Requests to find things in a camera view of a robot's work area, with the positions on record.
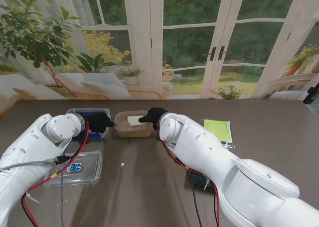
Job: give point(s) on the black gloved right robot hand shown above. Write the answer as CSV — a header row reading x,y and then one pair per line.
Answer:
x,y
155,116

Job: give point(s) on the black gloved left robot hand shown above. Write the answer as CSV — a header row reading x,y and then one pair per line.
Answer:
x,y
99,123

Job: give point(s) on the small clear lid white label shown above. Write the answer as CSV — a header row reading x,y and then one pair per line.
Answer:
x,y
132,120

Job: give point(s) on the brown translucent container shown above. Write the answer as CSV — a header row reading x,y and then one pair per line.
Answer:
x,y
133,134

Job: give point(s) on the black plastic container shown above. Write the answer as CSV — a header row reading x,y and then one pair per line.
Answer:
x,y
198,181

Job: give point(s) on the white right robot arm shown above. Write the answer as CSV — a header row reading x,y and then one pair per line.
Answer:
x,y
211,157

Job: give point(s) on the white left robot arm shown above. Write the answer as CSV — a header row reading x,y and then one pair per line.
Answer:
x,y
30,149

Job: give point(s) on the clear container with blue clips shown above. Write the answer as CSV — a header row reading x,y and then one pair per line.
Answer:
x,y
74,111

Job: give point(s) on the large clear lid blue sticker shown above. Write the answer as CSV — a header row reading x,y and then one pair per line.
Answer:
x,y
87,167

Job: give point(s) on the clear lid with green sheet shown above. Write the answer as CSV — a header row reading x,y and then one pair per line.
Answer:
x,y
219,130

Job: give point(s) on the black tripod stand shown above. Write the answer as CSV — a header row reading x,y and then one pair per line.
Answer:
x,y
311,93

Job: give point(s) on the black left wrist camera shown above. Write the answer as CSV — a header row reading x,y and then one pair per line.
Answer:
x,y
83,140

